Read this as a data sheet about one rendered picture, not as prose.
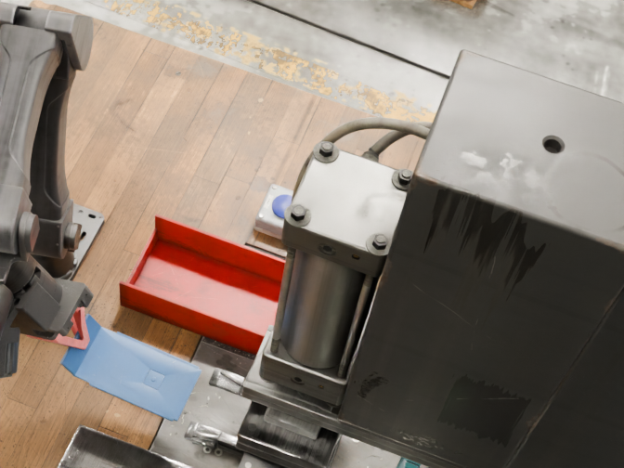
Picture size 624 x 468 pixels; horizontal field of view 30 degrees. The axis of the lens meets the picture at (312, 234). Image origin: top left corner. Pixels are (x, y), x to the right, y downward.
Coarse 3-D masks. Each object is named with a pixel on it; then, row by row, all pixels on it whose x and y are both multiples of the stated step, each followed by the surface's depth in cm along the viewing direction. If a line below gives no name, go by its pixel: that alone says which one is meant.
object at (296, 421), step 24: (264, 384) 122; (264, 408) 125; (288, 408) 122; (312, 408) 121; (336, 408) 123; (240, 432) 123; (264, 432) 123; (288, 432) 124; (312, 432) 122; (336, 432) 122; (360, 432) 120; (264, 456) 125; (288, 456) 123; (312, 456) 122; (408, 456) 121
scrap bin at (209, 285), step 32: (160, 224) 159; (160, 256) 161; (192, 256) 162; (224, 256) 160; (256, 256) 158; (128, 288) 152; (160, 288) 158; (192, 288) 159; (224, 288) 160; (256, 288) 160; (192, 320) 153; (224, 320) 151; (256, 320) 157; (256, 352) 154
